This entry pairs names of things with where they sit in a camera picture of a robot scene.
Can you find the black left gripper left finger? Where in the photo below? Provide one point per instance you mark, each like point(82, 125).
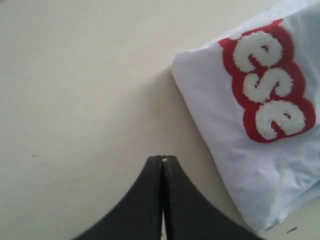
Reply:
point(138, 215)

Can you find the white t-shirt red lettering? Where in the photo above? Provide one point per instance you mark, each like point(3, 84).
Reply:
point(254, 95)

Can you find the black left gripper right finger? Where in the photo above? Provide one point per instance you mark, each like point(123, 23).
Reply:
point(188, 215)

